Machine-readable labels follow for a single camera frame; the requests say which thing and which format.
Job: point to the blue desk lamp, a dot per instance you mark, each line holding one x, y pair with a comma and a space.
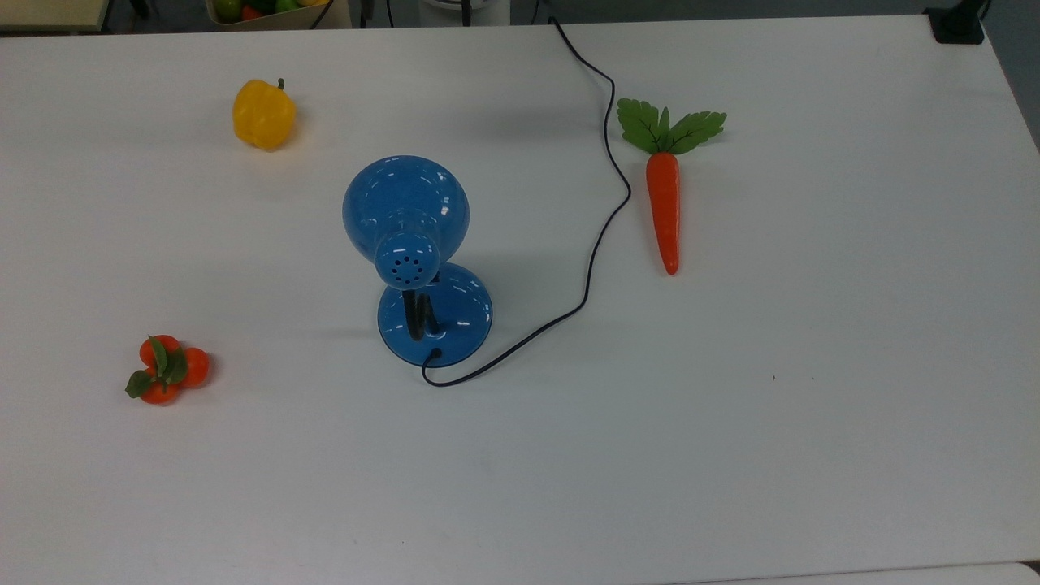
422, 203

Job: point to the orange toy carrot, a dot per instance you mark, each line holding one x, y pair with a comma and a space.
664, 203

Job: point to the yellow toy bell pepper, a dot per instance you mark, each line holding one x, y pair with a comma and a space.
262, 114

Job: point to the toy orange cluster with leaves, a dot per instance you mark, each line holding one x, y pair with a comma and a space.
193, 367

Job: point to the beige fruit basket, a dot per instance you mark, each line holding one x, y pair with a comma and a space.
280, 18

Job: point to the black table clamp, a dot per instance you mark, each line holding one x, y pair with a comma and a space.
957, 24

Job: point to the wooden side table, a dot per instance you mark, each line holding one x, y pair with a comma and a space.
49, 12

